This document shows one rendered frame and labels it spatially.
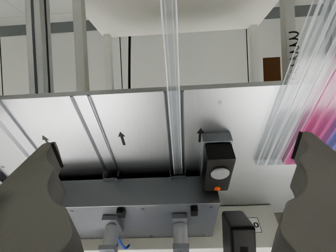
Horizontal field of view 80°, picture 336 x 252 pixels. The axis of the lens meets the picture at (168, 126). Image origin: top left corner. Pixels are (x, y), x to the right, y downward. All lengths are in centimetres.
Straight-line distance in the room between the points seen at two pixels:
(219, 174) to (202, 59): 181
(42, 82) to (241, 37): 186
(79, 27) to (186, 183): 59
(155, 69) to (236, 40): 81
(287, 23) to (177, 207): 63
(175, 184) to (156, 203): 4
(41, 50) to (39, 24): 6
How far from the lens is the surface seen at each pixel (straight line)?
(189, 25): 96
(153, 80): 199
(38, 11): 65
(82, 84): 70
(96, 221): 39
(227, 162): 26
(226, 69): 206
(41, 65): 61
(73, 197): 36
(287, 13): 78
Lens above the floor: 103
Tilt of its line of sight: 1 degrees up
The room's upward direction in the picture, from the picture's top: 177 degrees clockwise
